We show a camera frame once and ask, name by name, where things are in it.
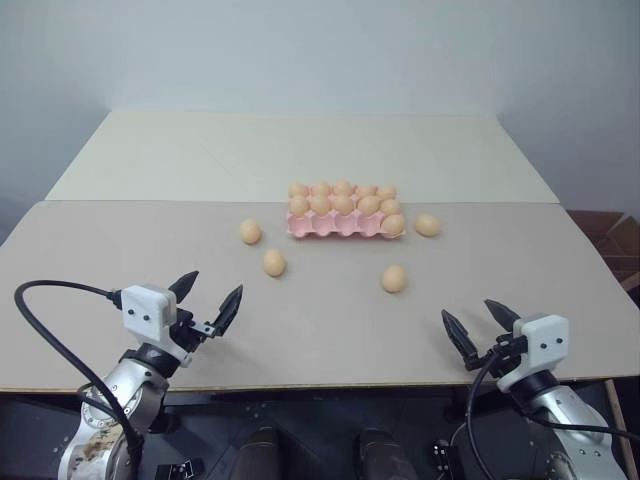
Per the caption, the brown cardboard box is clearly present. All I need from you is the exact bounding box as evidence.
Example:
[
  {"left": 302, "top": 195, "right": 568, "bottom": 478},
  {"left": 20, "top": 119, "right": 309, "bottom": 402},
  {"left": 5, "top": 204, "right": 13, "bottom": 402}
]
[{"left": 568, "top": 209, "right": 640, "bottom": 292}]

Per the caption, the dark rounded shape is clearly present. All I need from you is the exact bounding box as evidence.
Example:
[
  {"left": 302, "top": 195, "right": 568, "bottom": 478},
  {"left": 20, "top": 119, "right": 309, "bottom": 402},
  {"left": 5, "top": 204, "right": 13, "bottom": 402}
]
[
  {"left": 238, "top": 426, "right": 282, "bottom": 480},
  {"left": 355, "top": 427, "right": 418, "bottom": 480}
]

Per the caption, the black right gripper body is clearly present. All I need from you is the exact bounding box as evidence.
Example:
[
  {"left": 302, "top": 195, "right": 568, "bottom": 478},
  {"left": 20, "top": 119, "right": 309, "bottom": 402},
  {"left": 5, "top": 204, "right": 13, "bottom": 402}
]
[{"left": 464, "top": 333, "right": 530, "bottom": 372}]

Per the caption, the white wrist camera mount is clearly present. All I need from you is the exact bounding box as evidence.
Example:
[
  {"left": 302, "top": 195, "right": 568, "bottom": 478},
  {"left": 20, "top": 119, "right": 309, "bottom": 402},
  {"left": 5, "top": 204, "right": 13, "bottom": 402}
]
[
  {"left": 495, "top": 314, "right": 571, "bottom": 394},
  {"left": 120, "top": 284, "right": 194, "bottom": 370}
]

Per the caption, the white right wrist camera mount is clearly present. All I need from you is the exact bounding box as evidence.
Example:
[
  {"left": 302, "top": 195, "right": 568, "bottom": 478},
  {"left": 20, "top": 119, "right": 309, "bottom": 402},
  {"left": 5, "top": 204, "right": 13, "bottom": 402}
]
[{"left": 495, "top": 314, "right": 571, "bottom": 394}]

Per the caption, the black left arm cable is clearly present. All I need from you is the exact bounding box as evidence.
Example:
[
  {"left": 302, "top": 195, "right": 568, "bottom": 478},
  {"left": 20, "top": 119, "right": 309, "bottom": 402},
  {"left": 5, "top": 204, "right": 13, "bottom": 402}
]
[{"left": 13, "top": 279, "right": 147, "bottom": 480}]

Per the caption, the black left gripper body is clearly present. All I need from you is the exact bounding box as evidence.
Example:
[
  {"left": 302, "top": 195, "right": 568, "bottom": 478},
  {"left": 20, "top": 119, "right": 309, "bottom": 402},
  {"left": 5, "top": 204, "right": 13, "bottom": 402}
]
[{"left": 168, "top": 308, "right": 221, "bottom": 359}]

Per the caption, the wooden table leg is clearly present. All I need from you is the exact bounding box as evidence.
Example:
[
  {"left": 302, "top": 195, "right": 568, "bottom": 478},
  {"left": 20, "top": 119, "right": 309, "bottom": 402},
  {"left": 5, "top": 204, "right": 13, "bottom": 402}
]
[{"left": 603, "top": 378, "right": 629, "bottom": 454}]

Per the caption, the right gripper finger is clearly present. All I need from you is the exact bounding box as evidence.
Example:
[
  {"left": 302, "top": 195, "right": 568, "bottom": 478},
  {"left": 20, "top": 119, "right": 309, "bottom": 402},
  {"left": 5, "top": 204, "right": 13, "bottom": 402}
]
[
  {"left": 483, "top": 298, "right": 523, "bottom": 334},
  {"left": 440, "top": 308, "right": 485, "bottom": 370}
]

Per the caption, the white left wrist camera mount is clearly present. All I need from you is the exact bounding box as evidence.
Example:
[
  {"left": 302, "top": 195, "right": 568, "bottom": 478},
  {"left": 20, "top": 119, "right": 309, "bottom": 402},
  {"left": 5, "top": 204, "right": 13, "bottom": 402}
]
[{"left": 120, "top": 284, "right": 194, "bottom": 370}]

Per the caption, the pink egg tray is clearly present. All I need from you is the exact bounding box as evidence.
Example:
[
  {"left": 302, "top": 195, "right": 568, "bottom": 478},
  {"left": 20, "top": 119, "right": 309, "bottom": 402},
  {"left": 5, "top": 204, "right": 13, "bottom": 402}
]
[{"left": 285, "top": 182, "right": 408, "bottom": 241}]

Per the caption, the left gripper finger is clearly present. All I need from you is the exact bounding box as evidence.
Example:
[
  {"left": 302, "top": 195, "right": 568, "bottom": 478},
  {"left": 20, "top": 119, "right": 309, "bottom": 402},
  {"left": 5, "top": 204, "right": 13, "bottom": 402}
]
[
  {"left": 167, "top": 270, "right": 201, "bottom": 304},
  {"left": 211, "top": 284, "right": 245, "bottom": 339}
]

